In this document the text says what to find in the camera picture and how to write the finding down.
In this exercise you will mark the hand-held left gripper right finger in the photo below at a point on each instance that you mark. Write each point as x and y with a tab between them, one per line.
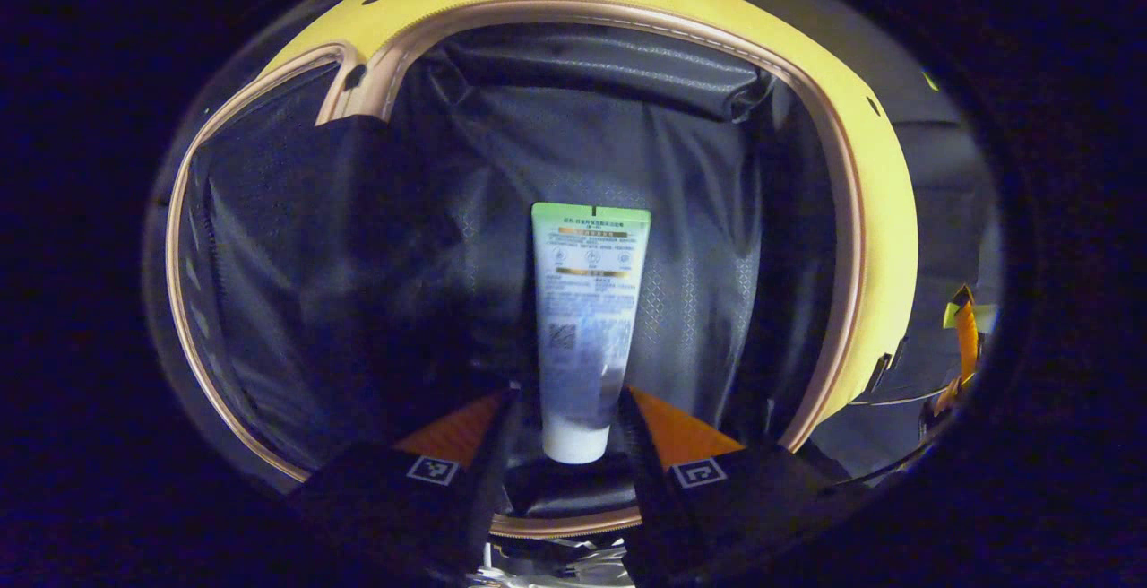
650	498

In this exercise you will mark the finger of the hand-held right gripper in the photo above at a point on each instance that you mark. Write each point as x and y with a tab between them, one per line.
966	346

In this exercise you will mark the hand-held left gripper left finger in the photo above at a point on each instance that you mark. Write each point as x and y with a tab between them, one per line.
488	480

